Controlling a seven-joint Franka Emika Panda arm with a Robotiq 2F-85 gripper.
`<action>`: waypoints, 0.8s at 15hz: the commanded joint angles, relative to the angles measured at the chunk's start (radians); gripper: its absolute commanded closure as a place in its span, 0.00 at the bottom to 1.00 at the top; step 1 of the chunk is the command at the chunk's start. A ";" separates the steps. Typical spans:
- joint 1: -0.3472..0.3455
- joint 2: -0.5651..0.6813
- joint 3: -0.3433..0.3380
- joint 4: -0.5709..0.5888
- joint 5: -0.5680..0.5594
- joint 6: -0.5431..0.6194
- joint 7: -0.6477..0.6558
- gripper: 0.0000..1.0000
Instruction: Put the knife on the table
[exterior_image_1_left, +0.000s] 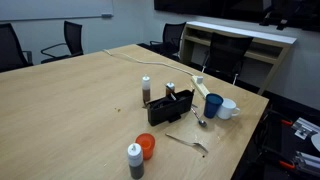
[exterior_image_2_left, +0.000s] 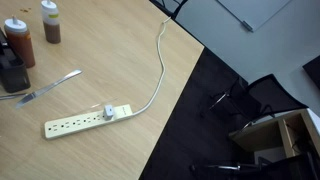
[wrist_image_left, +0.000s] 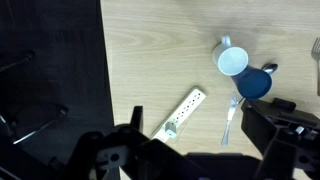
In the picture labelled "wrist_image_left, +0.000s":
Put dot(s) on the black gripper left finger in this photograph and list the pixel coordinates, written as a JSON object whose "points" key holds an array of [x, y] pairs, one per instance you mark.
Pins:
{"points": [[110, 150]]}

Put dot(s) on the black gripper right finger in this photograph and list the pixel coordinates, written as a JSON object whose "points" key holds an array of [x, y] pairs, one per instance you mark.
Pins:
{"points": [[283, 133]]}

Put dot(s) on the silver table knife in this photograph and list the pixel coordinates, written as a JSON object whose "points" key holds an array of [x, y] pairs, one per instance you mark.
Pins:
{"points": [[230, 113]]}

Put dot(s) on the blue plastic cup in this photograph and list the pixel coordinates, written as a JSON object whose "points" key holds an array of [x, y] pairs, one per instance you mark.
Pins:
{"points": [[253, 83]]}

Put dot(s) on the black mesh office chair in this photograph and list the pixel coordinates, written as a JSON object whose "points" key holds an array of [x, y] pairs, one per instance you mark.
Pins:
{"points": [[28, 55], [62, 110]]}

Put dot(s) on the white plug-in charger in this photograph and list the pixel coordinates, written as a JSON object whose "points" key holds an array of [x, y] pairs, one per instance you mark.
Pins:
{"points": [[170, 130]]}

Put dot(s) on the silver spoon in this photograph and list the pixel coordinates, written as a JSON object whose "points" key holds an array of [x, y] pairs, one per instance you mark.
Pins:
{"points": [[270, 68]]}

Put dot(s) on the beige power strip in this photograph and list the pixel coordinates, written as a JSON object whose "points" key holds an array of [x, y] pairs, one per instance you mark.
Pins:
{"points": [[186, 106]]}

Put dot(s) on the white ceramic mug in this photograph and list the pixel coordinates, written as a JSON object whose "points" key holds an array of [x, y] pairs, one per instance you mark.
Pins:
{"points": [[233, 60]]}

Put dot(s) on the silver fork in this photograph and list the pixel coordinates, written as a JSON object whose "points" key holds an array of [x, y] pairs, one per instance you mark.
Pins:
{"points": [[316, 50]]}

